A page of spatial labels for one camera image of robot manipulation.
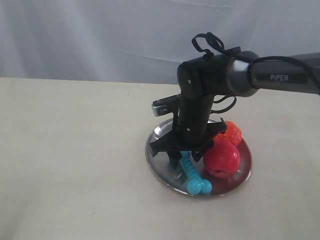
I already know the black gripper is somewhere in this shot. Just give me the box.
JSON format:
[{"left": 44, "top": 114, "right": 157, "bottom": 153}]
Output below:
[{"left": 149, "top": 94, "right": 227, "bottom": 170}]

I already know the turquoise toy bone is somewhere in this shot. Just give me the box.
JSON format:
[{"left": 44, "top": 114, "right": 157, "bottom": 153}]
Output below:
[{"left": 179, "top": 151, "right": 213, "bottom": 195}]

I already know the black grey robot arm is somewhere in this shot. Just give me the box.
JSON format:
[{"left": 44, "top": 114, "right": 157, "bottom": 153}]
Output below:
[{"left": 148, "top": 49, "right": 320, "bottom": 169}]

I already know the round stainless steel plate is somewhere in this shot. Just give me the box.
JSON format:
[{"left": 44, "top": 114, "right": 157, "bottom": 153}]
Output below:
[{"left": 145, "top": 119, "right": 252, "bottom": 198}]

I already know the red apple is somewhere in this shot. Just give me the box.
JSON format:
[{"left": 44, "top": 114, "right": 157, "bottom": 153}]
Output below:
[{"left": 203, "top": 140, "right": 241, "bottom": 179}]

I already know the small orange pumpkin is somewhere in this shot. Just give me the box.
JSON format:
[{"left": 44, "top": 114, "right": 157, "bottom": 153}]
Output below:
[{"left": 213, "top": 121, "right": 243, "bottom": 147}]

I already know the white backdrop cloth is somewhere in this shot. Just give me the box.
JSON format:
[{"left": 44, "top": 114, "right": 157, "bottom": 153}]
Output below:
[{"left": 0, "top": 0, "right": 320, "bottom": 84}]

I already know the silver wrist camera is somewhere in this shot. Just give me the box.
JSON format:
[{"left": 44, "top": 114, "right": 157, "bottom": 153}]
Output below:
[{"left": 151, "top": 94, "right": 180, "bottom": 117}]

